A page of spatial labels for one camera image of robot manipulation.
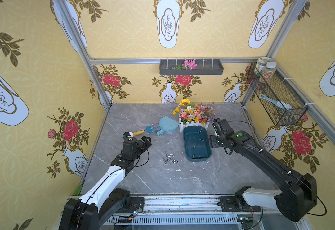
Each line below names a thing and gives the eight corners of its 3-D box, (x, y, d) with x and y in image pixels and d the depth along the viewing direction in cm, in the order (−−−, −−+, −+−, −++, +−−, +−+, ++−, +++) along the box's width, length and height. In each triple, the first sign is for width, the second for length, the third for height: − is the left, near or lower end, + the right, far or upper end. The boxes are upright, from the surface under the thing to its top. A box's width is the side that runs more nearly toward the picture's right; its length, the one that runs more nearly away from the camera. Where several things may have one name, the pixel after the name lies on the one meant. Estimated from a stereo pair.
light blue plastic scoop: (157, 135, 104) (157, 133, 102) (158, 118, 114) (158, 116, 112) (179, 135, 104) (179, 133, 102) (178, 118, 114) (178, 116, 112)
